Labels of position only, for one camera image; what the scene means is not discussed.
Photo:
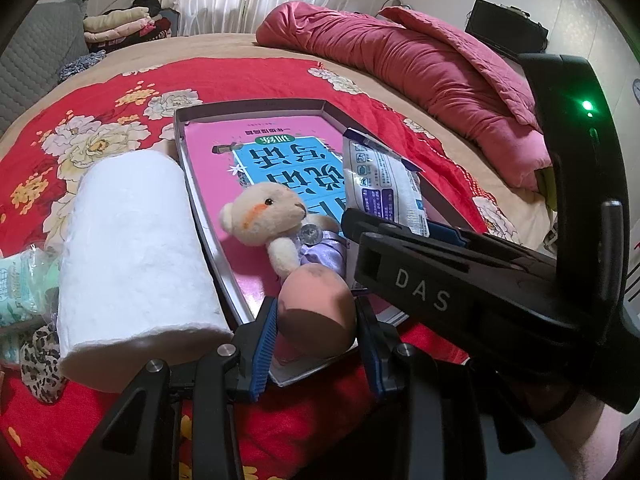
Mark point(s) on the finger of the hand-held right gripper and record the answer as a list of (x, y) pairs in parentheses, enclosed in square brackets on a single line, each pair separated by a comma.
[(445, 230), (380, 227)]

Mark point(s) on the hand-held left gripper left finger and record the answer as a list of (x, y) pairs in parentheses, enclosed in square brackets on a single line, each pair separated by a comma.
[(262, 355)]

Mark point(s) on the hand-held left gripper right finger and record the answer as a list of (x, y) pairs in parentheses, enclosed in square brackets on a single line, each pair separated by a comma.
[(372, 355)]

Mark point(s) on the blue and white packet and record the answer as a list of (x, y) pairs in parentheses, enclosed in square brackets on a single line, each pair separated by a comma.
[(380, 180)]

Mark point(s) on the pink makeup sponge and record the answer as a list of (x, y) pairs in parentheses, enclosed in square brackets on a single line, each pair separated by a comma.
[(315, 305)]

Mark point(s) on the teddy bear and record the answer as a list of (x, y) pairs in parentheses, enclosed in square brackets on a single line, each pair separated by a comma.
[(265, 210)]

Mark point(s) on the green tissue packet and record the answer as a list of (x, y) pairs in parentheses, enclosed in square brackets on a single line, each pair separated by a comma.
[(22, 285)]

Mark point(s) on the person's right forearm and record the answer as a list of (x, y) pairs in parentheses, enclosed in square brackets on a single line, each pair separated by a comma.
[(590, 450)]

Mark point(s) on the pink quilt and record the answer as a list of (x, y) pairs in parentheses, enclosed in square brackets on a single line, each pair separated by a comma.
[(400, 70)]

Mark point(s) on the white toilet paper roll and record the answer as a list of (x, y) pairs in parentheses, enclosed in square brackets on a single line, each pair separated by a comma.
[(135, 260)]

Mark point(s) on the red floral blanket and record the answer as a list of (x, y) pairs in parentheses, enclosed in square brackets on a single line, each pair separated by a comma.
[(280, 80)]

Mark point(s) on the pink book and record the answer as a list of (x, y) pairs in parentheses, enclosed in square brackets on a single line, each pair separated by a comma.
[(215, 160)]

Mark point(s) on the black television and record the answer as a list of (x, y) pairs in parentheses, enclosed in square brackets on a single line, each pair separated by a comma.
[(500, 25)]

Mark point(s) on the leopard print cloth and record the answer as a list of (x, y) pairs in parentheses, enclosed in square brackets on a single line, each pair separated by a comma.
[(40, 365)]

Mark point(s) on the stack of folded clothes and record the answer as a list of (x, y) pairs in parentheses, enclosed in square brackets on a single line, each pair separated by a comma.
[(115, 22)]

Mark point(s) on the blue patterned cloth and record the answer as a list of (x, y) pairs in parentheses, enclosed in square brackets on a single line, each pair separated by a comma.
[(80, 66)]

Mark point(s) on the grey quilted cushion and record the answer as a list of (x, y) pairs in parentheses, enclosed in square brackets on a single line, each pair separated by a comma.
[(35, 60)]

